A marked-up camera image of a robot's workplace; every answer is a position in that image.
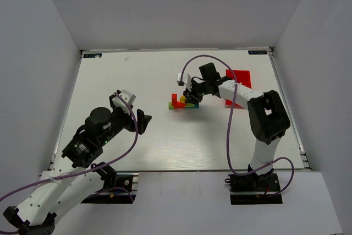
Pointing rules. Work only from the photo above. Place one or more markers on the green rectangular block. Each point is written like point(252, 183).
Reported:
point(189, 105)

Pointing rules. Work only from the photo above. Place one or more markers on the corner label sticker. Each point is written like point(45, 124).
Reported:
point(257, 52)
point(92, 55)

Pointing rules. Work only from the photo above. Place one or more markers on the right corner label sticker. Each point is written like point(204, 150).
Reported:
point(257, 52)

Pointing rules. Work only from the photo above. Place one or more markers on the yellow cube block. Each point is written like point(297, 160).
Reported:
point(182, 99)

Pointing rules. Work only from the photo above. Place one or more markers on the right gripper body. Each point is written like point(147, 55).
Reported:
point(193, 95)

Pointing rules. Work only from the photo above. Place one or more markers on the teal long block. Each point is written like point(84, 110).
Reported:
point(195, 106)

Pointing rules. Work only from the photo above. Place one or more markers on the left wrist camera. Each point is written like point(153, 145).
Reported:
point(124, 100)

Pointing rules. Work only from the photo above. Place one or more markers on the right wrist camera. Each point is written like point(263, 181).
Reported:
point(184, 80)

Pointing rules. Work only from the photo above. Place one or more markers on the red plastic bin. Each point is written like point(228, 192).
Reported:
point(243, 77)

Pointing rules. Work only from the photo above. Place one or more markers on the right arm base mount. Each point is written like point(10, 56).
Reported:
point(254, 190)

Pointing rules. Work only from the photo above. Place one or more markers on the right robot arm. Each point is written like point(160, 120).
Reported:
point(268, 122)

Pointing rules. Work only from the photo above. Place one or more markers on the green cube block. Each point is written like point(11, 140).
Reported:
point(170, 106)

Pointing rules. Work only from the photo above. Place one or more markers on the red arch block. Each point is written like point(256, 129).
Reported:
point(175, 102)

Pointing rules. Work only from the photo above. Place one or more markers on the left corner label sticker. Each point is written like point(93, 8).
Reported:
point(92, 55)

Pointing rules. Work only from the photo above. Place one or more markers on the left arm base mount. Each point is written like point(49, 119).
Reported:
point(122, 191)

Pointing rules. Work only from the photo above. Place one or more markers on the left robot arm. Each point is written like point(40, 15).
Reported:
point(75, 175)

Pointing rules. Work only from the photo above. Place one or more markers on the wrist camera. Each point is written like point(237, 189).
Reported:
point(184, 80)
point(124, 100)

